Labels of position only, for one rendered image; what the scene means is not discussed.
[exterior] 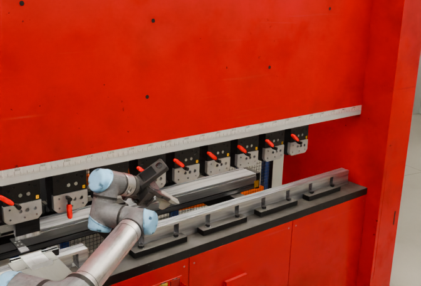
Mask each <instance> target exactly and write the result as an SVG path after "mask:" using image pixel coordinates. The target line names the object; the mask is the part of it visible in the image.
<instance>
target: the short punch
mask: <svg viewBox="0 0 421 286"><path fill-rule="evenodd" d="M13 226H14V236H15V241H18V240H22V239H25V238H29V237H32V236H36V235H39V231H40V223H39V218H37V219H34V220H29V221H25V222H22V223H17V224H14V225H13Z"/></svg>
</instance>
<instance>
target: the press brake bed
mask: <svg viewBox="0 0 421 286"><path fill-rule="evenodd" d="M365 204H366V194H365V195H363V196H359V197H357V198H354V199H351V200H349V201H345V202H343V203H340V204H337V205H334V206H331V207H329V208H326V209H322V210H320V211H317V212H315V213H311V214H309V215H306V216H303V217H301V218H298V219H295V220H292V221H289V222H287V223H283V224H281V225H278V226H275V227H272V228H270V229H267V230H264V231H261V232H259V233H255V234H253V235H250V236H247V237H244V238H241V239H239V240H236V241H233V242H230V243H227V244H225V245H222V246H218V247H216V248H213V249H211V250H207V251H205V252H202V253H199V254H196V255H194V256H191V257H188V258H185V259H183V260H179V261H177V262H174V263H171V264H168V265H166V266H163V267H160V268H157V269H155V270H151V271H149V272H146V273H143V274H140V275H137V276H135V277H132V278H128V279H126V280H123V281H121V282H118V283H115V284H112V285H109V286H153V285H156V284H158V283H161V282H164V281H167V280H170V279H172V278H175V277H178V276H180V275H181V276H182V282H183V283H184V284H186V285H187V286H224V281H226V280H229V279H230V278H233V277H236V276H238V275H240V274H243V273H245V272H246V273H247V286H356V281H357V275H358V264H359V258H360V247H361V237H362V231H363V220H364V214H365Z"/></svg>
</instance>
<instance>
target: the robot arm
mask: <svg viewBox="0 0 421 286"><path fill-rule="evenodd" d="M168 170H169V169H168V167H167V165H166V164H165V163H164V161H163V160H161V159H159V160H157V161H156V162H154V163H153V164H152V165H150V166H149V167H148V168H146V169H145V170H143V171H142V172H141V173H140V174H138V175H136V176H133V175H131V174H127V173H124V172H117V171H112V170H110V169H101V168H99V169H95V170H94V171H92V172H91V174H90V176H89V178H88V183H89V185H88V186H89V188H90V189H91V190H92V191H94V192H93V200H92V204H91V210H90V214H89V218H88V228H89V229H90V230H91V231H97V232H102V233H109V232H111V229H112V228H114V230H113V231H112V232H111V233H110V234H109V235H108V236H107V237H106V238H105V240H104V241H103V242H102V243H101V244H100V246H99V247H98V248H97V249H96V250H95V251H94V252H93V253H92V254H91V256H90V257H89V258H88V259H87V260H86V262H85V263H84V264H83V265H82V266H81V267H80V268H79V269H78V271H77V272H73V273H70V274H69V275H68V276H67V277H66V278H65V279H64V280H61V281H53V280H49V279H45V278H41V277H37V276H34V275H29V274H26V273H22V272H15V271H7V272H4V273H2V274H1V275H0V286H102V285H103V284H104V283H105V282H106V280H107V279H108V278H109V276H110V275H111V274H112V273H113V271H114V270H115V269H116V268H117V266H118V265H119V264H120V262H121V261H122V260H123V259H124V257H125V256H126V255H127V253H128V252H129V251H130V250H131V248H132V247H133V246H134V244H136V242H137V241H138V239H139V238H140V237H141V236H142V234H144V235H152V234H154V233H155V230H156V229H157V225H158V216H157V213H156V212H155V211H152V210H148V209H146V208H144V209H143V208H136V207H133V206H126V205H122V204H117V196H121V197H122V199H123V200H124V201H126V200H127V199H128V198H131V199H132V200H133V201H134V203H136V204H137V205H138V206H145V207H148V206H149V204H150V203H151V202H152V201H153V200H154V196H155V199H156V200H157V201H159V202H160V204H159V208H160V209H165V208H167V207H168V206H170V205H171V204H177V205H179V204H180V203H179V201H178V199H177V198H175V197H173V196H171V195H169V194H167V193H166V192H165V191H159V186H158V185H157V183H156V182H155V180H156V179H157V178H158V177H160V176H161V175H162V174H164V173H165V172H167V171H168Z"/></svg>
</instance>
